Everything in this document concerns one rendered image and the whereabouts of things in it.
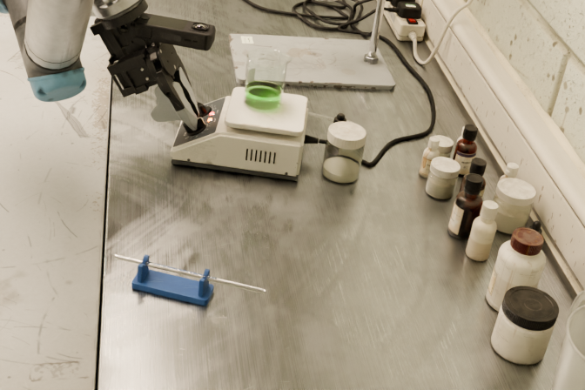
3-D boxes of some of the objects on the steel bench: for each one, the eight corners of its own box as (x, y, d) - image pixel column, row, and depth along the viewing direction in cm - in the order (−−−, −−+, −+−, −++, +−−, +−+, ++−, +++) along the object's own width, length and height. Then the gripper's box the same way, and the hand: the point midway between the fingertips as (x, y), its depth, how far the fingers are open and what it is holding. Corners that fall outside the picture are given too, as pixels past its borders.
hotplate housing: (168, 165, 142) (171, 120, 138) (184, 124, 153) (186, 81, 149) (312, 186, 142) (319, 141, 138) (317, 144, 153) (323, 100, 149)
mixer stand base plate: (236, 84, 168) (237, 78, 167) (227, 36, 184) (228, 32, 184) (396, 90, 173) (397, 84, 173) (373, 44, 190) (374, 39, 189)
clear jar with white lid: (343, 189, 142) (351, 144, 138) (313, 172, 145) (319, 128, 141) (366, 176, 146) (374, 132, 142) (337, 160, 149) (344, 117, 145)
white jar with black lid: (531, 374, 112) (546, 330, 108) (480, 347, 115) (494, 303, 112) (553, 346, 117) (568, 302, 113) (504, 320, 120) (517, 278, 116)
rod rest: (130, 288, 117) (131, 266, 115) (139, 272, 120) (140, 251, 118) (206, 306, 116) (208, 285, 114) (214, 290, 119) (216, 268, 117)
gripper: (99, 9, 139) (164, 125, 148) (83, 34, 130) (152, 156, 140) (150, -12, 136) (213, 108, 146) (136, 13, 128) (204, 138, 138)
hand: (196, 118), depth 142 cm, fingers closed, pressing on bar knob
